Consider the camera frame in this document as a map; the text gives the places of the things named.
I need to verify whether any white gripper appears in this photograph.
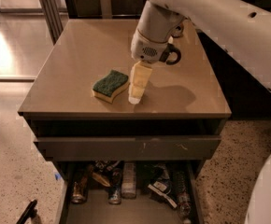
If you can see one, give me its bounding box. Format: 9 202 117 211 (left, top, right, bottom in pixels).
128 30 181 105

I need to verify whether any green and yellow sponge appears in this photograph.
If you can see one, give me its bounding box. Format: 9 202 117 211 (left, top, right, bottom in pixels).
93 70 129 104

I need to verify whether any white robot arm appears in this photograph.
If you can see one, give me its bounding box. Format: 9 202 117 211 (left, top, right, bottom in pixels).
131 0 271 224

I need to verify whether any grey drawer cabinet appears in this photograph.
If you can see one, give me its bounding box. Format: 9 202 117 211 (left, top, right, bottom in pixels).
18 18 232 179

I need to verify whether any grey top drawer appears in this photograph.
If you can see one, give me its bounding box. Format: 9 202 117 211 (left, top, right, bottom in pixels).
33 119 222 162

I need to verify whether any blue can in drawer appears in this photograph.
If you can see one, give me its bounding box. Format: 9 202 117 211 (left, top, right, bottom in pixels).
108 168 122 204

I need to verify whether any brown can in drawer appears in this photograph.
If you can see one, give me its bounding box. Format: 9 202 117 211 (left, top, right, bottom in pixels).
71 169 88 204

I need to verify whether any grey open middle drawer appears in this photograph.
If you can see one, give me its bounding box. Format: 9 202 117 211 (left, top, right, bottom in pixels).
54 161 205 224

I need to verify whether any orange soda can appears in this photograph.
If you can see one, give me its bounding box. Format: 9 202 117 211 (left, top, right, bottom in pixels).
172 24 184 38

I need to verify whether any clear plastic bottle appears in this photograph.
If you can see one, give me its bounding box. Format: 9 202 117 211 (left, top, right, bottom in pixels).
121 161 136 199

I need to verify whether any dark snack bag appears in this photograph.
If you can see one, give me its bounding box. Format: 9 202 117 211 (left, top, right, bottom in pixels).
87 161 121 188

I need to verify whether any black and white packet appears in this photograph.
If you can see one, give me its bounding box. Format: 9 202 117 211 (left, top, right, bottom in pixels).
148 163 178 209

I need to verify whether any crinkled water bottle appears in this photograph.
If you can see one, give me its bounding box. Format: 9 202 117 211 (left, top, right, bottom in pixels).
173 171 192 224

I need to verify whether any black object on floor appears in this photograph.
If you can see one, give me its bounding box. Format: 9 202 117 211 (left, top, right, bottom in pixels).
16 200 37 224

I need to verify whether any metal wall bracket left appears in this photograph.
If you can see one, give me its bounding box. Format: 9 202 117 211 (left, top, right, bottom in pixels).
100 0 112 19

